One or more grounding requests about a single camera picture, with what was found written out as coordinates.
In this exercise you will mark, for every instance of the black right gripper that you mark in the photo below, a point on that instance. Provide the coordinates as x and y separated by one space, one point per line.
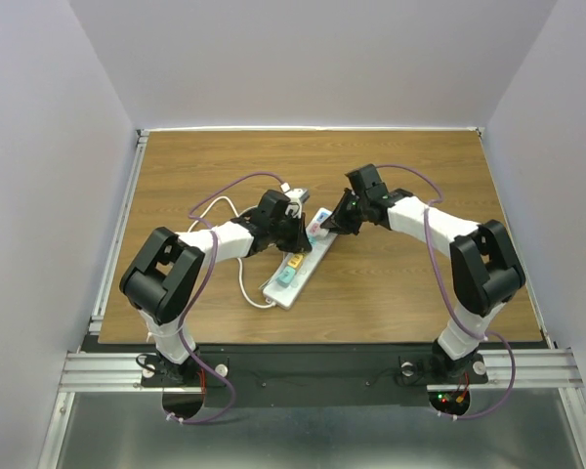
337 221

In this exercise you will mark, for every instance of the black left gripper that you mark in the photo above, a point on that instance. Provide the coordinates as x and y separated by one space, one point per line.
300 242

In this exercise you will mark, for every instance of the white square charger plug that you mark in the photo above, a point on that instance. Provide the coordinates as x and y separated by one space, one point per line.
317 231

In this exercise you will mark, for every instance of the white power strip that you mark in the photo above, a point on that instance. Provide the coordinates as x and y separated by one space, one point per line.
296 270

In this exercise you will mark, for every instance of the yellow usb charger plug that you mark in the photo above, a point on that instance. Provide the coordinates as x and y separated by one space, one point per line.
296 261

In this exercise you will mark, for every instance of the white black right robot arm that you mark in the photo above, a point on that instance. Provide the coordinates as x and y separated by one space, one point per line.
476 266

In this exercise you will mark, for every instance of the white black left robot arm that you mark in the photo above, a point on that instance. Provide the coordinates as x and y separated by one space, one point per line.
160 281

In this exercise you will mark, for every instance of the teal charger plug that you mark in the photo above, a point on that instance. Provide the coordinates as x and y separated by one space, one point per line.
285 276

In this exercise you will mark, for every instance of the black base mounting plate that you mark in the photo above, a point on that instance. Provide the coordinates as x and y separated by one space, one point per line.
304 375

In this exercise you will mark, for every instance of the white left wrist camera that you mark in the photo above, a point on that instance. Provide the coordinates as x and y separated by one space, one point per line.
297 196

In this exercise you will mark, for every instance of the aluminium frame rail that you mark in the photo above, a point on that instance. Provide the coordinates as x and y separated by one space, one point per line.
375 288

